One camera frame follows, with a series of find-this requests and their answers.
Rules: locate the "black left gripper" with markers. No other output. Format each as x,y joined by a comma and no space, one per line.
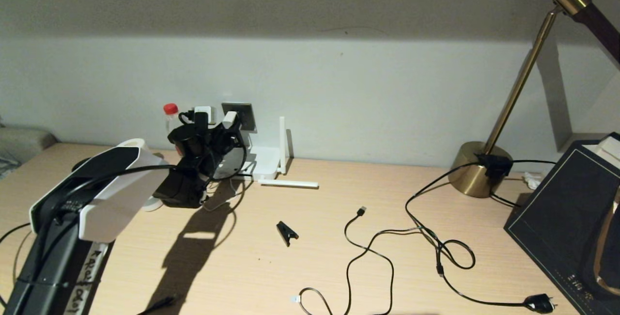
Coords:
215,150

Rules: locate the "white power adapter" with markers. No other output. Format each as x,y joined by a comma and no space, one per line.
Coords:
229,119

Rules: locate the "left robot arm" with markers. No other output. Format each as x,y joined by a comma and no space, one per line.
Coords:
111,194

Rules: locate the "white router with antennas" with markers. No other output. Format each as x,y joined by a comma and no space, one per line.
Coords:
269,165

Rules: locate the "clear bottle red cap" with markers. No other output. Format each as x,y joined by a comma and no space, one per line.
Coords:
170,108

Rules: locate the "black clip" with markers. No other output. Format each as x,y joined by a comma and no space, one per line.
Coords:
286,230

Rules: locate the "black desk grommet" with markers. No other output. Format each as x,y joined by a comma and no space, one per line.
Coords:
78,165

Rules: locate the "grey cushion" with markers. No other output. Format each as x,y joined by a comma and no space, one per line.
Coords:
24,140

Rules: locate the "brass desk lamp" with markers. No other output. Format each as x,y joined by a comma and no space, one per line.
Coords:
477,174

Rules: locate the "black block on lamp base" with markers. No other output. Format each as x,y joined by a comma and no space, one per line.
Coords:
495,165

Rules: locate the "grey wall socket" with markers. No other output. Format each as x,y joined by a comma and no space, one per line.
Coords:
247,113

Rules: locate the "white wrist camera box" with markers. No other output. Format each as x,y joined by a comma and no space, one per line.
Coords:
206,110

